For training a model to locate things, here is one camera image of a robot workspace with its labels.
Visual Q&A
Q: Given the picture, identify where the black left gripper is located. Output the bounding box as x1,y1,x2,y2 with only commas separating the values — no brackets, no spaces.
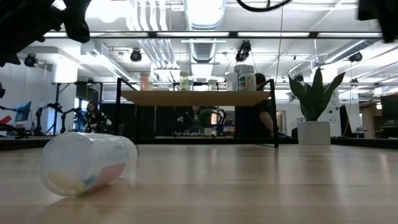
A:
62,0,93,44

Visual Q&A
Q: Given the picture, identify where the white medicine bottle white cap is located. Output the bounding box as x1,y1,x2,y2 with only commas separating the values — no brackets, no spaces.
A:
238,65,257,92

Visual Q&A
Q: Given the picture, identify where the person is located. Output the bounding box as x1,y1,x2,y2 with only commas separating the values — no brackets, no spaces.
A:
176,105,206,135
254,73,276,138
82,100,112,134

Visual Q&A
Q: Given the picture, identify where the blue screen monitor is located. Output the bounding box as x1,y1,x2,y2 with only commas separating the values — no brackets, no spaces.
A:
14,100,32,122

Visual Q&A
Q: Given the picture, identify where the wide clear pill bottle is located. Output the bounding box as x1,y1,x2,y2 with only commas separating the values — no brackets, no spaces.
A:
39,131,139,197

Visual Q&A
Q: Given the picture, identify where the small plant in white pot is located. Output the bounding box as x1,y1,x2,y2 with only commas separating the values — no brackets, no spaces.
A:
198,108,214,136

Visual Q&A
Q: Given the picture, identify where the snake plant in white pot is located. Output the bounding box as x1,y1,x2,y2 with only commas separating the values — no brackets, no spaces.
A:
287,67,346,146

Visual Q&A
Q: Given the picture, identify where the black monitor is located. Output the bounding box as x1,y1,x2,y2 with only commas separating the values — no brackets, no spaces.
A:
379,93,398,121

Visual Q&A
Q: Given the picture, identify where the black background workstation frame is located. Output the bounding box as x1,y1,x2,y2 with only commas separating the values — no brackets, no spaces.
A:
51,80,105,136

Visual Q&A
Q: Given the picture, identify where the silver ventilation duct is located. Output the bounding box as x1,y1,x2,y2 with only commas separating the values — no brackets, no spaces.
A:
183,0,227,63

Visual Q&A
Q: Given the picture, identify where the wooden shelf black metal frame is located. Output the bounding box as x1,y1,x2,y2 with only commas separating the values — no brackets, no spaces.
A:
115,77,280,149

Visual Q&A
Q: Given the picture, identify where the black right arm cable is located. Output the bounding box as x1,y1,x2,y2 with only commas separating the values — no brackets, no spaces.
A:
236,0,293,13

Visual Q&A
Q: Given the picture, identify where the black aluminium rig frame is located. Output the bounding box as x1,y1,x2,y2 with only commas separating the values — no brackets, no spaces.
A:
0,30,398,149

